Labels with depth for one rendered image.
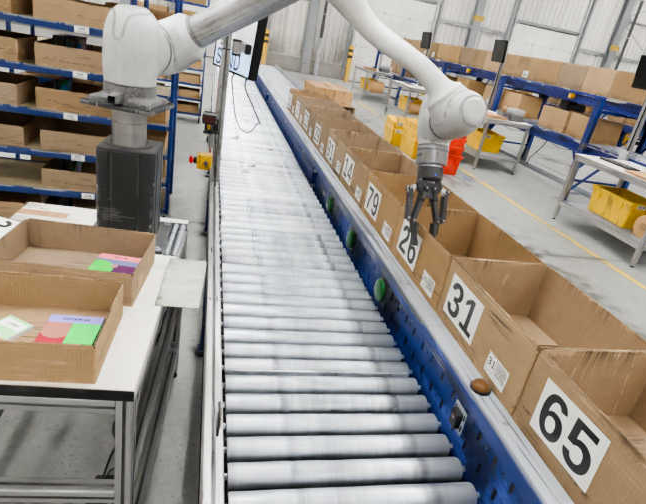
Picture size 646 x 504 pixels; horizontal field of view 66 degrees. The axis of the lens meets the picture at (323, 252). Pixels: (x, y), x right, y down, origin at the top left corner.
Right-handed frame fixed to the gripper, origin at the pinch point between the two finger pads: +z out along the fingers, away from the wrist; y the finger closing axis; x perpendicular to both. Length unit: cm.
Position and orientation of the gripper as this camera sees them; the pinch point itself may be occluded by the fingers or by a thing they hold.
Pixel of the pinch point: (423, 235)
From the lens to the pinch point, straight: 150.3
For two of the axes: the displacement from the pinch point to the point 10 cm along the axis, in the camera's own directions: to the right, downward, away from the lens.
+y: -9.7, -0.8, -2.5
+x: 2.4, 1.0, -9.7
